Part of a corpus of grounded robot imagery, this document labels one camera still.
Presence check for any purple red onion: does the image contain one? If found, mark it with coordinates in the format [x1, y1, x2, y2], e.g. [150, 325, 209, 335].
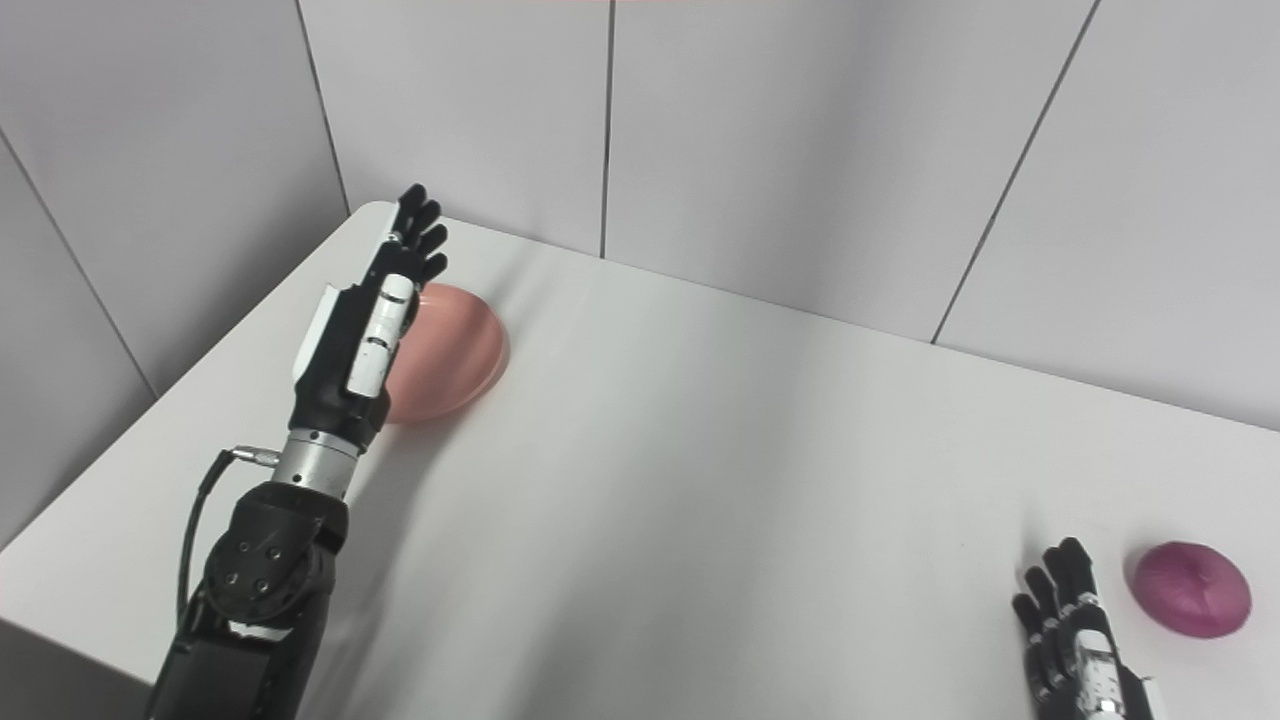
[1133, 541, 1253, 639]

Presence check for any pink round plate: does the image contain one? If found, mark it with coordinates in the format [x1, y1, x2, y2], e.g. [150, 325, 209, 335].
[385, 283, 510, 425]

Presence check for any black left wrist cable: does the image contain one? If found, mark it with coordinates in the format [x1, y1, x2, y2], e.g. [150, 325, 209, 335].
[177, 446, 283, 626]

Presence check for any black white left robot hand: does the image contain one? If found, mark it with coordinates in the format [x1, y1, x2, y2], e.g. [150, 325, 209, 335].
[292, 184, 450, 451]

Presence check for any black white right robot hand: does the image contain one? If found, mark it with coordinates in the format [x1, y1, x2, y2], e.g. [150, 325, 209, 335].
[1011, 537, 1161, 720]

